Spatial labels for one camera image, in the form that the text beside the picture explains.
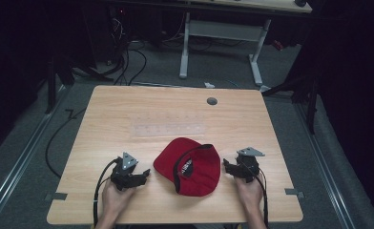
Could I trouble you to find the red baseball cap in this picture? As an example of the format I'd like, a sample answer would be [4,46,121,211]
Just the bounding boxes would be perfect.
[153,136,222,198]

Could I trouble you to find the small red object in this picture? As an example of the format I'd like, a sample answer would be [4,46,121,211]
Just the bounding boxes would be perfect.
[271,39,285,52]

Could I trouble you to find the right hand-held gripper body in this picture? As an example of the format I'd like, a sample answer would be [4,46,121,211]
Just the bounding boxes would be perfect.
[234,146,266,184]

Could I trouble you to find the white-framed wooden desk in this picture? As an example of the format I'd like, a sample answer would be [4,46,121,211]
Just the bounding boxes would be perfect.
[175,0,313,88]

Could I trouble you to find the long black floor cable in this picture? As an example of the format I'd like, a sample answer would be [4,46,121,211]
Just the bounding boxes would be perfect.
[45,108,88,179]

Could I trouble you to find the metal floor rail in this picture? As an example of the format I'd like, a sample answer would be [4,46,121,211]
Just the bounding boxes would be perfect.
[294,101,357,229]
[0,85,70,229]

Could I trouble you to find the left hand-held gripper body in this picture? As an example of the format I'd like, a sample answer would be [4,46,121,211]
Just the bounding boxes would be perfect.
[110,152,146,192]

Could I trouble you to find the person's left hand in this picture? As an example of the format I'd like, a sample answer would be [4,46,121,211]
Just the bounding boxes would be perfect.
[101,180,137,215]

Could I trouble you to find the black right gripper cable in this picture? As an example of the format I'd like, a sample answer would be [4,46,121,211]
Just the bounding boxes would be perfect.
[253,165,270,229]

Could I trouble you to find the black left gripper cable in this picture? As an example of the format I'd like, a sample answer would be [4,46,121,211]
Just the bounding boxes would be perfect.
[93,157,120,229]

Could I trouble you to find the black metal stand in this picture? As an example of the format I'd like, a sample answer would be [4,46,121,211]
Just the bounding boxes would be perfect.
[44,56,114,115]
[260,71,321,135]

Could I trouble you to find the person's right hand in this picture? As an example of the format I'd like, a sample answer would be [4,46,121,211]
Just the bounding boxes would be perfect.
[234,176,265,212]

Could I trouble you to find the grey tape piece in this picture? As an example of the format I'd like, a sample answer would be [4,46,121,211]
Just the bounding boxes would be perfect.
[44,192,69,202]
[283,187,305,199]

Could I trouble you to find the bundle of black cables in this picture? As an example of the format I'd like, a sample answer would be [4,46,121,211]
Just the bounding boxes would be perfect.
[107,15,149,87]

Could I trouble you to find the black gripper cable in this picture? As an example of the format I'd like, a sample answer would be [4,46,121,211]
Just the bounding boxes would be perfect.
[93,157,120,229]
[253,165,270,229]

